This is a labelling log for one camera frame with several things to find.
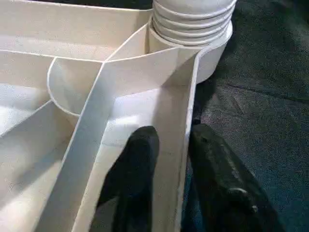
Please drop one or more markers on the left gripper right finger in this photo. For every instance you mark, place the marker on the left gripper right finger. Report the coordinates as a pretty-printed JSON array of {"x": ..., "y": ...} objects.
[{"x": 224, "y": 188}]

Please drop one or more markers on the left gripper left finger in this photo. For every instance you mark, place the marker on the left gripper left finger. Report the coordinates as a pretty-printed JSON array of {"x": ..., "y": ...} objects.
[{"x": 130, "y": 183}]

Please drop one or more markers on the white plastic table top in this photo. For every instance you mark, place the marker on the white plastic table top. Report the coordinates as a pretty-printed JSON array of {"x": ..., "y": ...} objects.
[{"x": 60, "y": 108}]

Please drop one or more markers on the white plastic table leg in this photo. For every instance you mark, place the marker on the white plastic table leg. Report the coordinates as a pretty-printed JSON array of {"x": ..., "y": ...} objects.
[{"x": 193, "y": 21}]

